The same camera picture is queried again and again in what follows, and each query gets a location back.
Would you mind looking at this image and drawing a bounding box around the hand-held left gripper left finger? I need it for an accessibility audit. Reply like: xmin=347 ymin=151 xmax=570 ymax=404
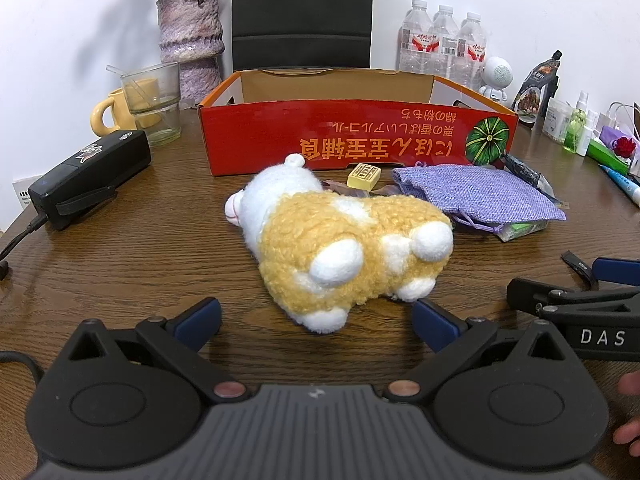
xmin=62 ymin=296 xmax=251 ymax=403

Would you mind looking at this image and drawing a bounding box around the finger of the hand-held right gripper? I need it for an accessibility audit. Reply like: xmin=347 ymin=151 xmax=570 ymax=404
xmin=506 ymin=277 xmax=640 ymax=322
xmin=560 ymin=251 xmax=640 ymax=287

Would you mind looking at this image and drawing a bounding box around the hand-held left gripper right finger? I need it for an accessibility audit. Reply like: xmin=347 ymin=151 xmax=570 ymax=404
xmin=384 ymin=298 xmax=576 ymax=403

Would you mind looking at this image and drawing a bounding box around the green tissue packet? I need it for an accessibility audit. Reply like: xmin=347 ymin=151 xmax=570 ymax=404
xmin=500 ymin=219 xmax=550 ymax=242

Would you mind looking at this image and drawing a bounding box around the purple fabric pouch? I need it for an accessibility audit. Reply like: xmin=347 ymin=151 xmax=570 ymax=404
xmin=391 ymin=162 xmax=567 ymax=233

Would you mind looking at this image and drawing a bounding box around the yellow and white plush toy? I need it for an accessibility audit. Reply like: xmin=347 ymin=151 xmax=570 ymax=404
xmin=224 ymin=154 xmax=455 ymax=335

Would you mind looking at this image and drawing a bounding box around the small gold bar block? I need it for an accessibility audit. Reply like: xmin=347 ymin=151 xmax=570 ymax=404
xmin=346 ymin=162 xmax=382 ymax=191

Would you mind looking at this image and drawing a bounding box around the red cardboard box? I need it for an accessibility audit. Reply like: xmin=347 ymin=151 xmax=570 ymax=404
xmin=196 ymin=67 xmax=518 ymax=177

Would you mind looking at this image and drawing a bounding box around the wooden desktop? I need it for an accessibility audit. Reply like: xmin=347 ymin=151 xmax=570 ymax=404
xmin=0 ymin=105 xmax=640 ymax=480

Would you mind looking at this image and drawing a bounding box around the person's right hand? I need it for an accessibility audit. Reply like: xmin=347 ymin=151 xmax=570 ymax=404
xmin=612 ymin=372 xmax=640 ymax=445

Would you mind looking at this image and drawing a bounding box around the blue and white tube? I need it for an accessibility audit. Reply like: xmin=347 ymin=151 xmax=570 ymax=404
xmin=598 ymin=162 xmax=640 ymax=208

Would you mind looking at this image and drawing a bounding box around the green box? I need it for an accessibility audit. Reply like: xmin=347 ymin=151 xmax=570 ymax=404
xmin=586 ymin=137 xmax=632 ymax=176

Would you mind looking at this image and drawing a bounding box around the white spray bottle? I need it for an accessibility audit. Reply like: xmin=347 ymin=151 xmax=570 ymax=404
xmin=576 ymin=109 xmax=599 ymax=157

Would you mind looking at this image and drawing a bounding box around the purple gift box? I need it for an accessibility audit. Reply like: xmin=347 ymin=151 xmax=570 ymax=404
xmin=597 ymin=125 xmax=633 ymax=148

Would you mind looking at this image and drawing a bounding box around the green spray bottle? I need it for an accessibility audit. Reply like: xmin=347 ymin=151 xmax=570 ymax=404
xmin=562 ymin=91 xmax=591 ymax=153

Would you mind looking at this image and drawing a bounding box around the black box with stickers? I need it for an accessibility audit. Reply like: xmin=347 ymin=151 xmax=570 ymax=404
xmin=27 ymin=129 xmax=152 ymax=232

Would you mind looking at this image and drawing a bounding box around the black spouted sauce pouch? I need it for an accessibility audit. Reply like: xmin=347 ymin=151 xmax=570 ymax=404
xmin=511 ymin=50 xmax=563 ymax=125

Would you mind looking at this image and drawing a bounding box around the clear glass cup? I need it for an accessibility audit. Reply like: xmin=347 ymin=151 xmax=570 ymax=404
xmin=120 ymin=62 xmax=182 ymax=147

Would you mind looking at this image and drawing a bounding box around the white printed box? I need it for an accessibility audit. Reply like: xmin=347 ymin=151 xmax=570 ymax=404
xmin=12 ymin=174 xmax=38 ymax=211

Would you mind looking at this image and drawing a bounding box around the white robot figurine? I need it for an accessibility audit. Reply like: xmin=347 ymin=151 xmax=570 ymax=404
xmin=477 ymin=55 xmax=516 ymax=106

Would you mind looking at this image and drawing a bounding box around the yellow mug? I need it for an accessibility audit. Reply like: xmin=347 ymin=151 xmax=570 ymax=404
xmin=90 ymin=77 xmax=161 ymax=137

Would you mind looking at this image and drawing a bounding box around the plastic water bottle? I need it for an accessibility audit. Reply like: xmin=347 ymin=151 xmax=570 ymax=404
xmin=397 ymin=0 xmax=433 ymax=73
xmin=456 ymin=11 xmax=488 ymax=91
xmin=427 ymin=4 xmax=461 ymax=81

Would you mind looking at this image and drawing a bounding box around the clear glass straw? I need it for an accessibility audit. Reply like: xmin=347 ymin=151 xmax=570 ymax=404
xmin=106 ymin=64 xmax=151 ymax=108

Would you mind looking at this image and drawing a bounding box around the purple ceramic vase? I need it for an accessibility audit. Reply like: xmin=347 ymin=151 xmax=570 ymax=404
xmin=156 ymin=0 xmax=225 ymax=106

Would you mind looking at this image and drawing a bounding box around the black paper bag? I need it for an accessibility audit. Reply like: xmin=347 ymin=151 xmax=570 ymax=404
xmin=231 ymin=0 xmax=373 ymax=72

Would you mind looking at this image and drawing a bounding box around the black cable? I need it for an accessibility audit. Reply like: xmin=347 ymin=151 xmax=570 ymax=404
xmin=0 ymin=350 xmax=46 ymax=386
xmin=0 ymin=212 xmax=51 ymax=281

